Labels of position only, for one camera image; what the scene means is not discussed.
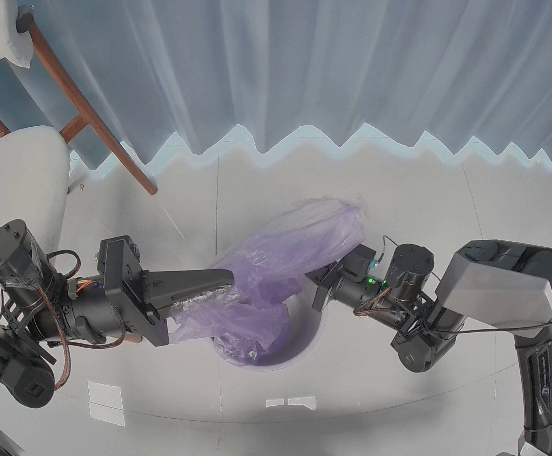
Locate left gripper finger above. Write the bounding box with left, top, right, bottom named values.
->
left=151, top=289, right=232, bottom=326
left=140, top=267, right=237, bottom=306

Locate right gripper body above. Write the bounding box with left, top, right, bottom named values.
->
left=312, top=261, right=393, bottom=313

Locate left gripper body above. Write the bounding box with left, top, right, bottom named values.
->
left=64, top=236, right=170, bottom=348

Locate purple plastic bag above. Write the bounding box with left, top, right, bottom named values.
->
left=171, top=195, right=371, bottom=368

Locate white trash bin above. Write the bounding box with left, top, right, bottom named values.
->
left=207, top=293, right=329, bottom=374

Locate white wooden chair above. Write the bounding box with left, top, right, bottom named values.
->
left=0, top=0, right=158, bottom=345

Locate pale blue curtain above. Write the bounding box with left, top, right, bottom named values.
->
left=0, top=0, right=552, bottom=179

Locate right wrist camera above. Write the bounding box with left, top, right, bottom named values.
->
left=345, top=244, right=377, bottom=279

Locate black cable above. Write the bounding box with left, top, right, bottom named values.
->
left=418, top=308, right=552, bottom=338

